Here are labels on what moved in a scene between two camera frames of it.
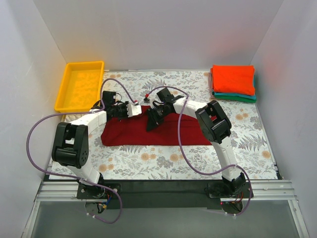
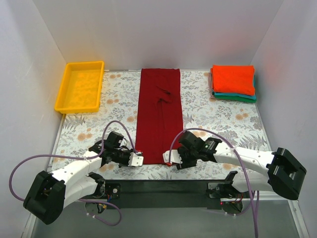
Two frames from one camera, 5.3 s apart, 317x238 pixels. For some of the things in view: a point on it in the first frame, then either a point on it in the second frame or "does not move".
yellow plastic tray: [81, 87] does not move
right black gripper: [158, 114] → [180, 156]
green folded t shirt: [234, 98] does not move
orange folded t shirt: [238, 79] does not move
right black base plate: [219, 190] does not move
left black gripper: [125, 109] → [127, 158]
